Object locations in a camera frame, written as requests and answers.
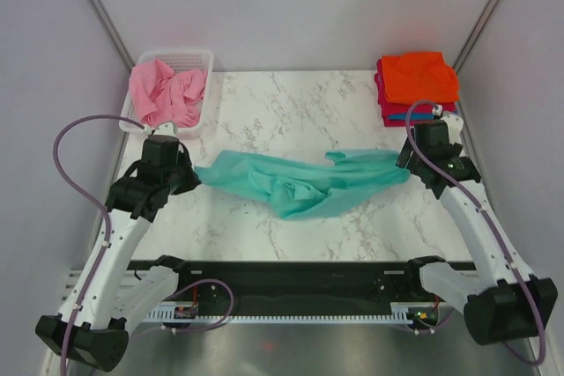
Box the teal t shirt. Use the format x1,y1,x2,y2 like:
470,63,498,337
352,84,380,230
195,149,410,220

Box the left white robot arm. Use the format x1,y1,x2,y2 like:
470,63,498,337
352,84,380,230
35,135,201,374

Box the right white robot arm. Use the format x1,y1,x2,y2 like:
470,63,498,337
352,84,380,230
397,120,558,345

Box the blue folded t shirt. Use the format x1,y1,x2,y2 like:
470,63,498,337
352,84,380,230
387,114,434,122

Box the bottom magenta folded t shirt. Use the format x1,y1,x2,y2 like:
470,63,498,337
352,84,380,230
382,117,423,128

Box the orange folded t shirt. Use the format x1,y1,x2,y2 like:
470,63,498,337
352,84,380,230
381,51,459,105

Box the pink t shirt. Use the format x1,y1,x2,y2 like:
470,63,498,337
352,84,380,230
129,59,208,128

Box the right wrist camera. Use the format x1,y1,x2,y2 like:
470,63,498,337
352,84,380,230
432,105,464,143

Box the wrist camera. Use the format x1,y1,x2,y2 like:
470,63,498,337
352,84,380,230
151,122,178,138
432,105,464,143

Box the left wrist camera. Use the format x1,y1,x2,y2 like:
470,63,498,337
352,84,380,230
151,122,178,138

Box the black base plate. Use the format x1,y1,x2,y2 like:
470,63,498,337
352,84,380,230
157,258,435,315

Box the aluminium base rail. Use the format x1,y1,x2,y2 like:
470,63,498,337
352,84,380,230
59,268,543,306

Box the white slotted cable duct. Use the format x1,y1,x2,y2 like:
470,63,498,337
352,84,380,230
142,303,439,325

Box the right aluminium frame post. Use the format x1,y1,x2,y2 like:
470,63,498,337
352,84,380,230
451,0,529,73

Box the aluminium frame post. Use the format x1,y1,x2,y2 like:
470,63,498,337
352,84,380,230
451,0,529,73
86,0,135,71

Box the left aluminium frame post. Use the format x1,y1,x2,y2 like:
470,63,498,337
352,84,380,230
86,0,135,71

